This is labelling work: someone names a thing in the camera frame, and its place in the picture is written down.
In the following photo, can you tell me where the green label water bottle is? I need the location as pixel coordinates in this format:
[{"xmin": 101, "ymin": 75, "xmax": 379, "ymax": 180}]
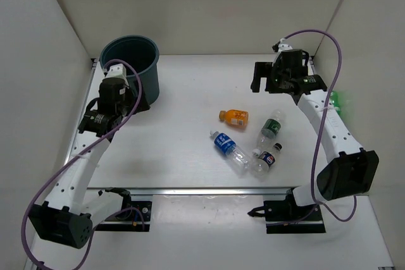
[{"xmin": 252, "ymin": 109, "xmax": 285, "ymax": 157}]

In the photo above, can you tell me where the blue label water bottle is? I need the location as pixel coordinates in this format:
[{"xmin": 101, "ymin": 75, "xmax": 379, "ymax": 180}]
[{"xmin": 209, "ymin": 131, "xmax": 251, "ymax": 176}]

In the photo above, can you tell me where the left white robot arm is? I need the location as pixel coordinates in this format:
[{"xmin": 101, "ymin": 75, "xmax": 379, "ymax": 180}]
[{"xmin": 28, "ymin": 77, "xmax": 135, "ymax": 249}]

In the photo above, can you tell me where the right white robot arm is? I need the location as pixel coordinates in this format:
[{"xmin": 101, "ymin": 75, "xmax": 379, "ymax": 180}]
[{"xmin": 251, "ymin": 49, "xmax": 379, "ymax": 219}]

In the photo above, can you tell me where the dark teal plastic bin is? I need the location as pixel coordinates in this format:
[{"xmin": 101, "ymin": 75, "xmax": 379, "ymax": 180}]
[{"xmin": 99, "ymin": 35, "xmax": 159, "ymax": 105}]

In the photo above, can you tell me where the orange juice bottle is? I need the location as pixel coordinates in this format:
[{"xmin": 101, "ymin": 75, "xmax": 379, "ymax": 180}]
[{"xmin": 218, "ymin": 109, "xmax": 249, "ymax": 128}]

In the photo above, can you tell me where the green plastic bottle at edge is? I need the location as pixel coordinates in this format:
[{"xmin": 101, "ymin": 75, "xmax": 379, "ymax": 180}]
[{"xmin": 330, "ymin": 90, "xmax": 349, "ymax": 116}]

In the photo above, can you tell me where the pepsi label clear bottle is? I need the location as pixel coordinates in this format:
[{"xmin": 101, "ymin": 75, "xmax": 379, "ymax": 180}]
[{"xmin": 250, "ymin": 142, "xmax": 283, "ymax": 178}]

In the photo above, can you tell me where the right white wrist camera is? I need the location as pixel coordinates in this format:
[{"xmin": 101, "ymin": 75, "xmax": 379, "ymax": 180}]
[{"xmin": 272, "ymin": 38, "xmax": 292, "ymax": 53}]

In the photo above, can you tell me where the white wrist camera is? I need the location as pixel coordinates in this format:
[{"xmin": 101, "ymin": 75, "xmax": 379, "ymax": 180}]
[
  {"xmin": 272, "ymin": 38, "xmax": 292, "ymax": 53},
  {"xmin": 104, "ymin": 64, "xmax": 127, "ymax": 81}
]

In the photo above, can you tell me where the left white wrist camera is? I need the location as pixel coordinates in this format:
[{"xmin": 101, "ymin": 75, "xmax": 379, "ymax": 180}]
[{"xmin": 104, "ymin": 64, "xmax": 127, "ymax": 81}]

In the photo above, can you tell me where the aluminium table edge rail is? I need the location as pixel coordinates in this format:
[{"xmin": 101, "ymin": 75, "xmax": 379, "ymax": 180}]
[{"xmin": 87, "ymin": 187, "xmax": 297, "ymax": 197}]

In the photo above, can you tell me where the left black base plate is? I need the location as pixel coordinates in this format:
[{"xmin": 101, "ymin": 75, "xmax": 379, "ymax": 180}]
[{"xmin": 96, "ymin": 195, "xmax": 153, "ymax": 232}]

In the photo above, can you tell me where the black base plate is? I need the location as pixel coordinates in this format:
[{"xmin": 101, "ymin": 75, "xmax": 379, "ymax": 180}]
[
  {"xmin": 247, "ymin": 199, "xmax": 326, "ymax": 235},
  {"xmin": 96, "ymin": 195, "xmax": 153, "ymax": 232}
]

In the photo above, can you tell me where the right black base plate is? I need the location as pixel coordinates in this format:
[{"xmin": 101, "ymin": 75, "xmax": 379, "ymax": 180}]
[{"xmin": 247, "ymin": 199, "xmax": 326, "ymax": 235}]

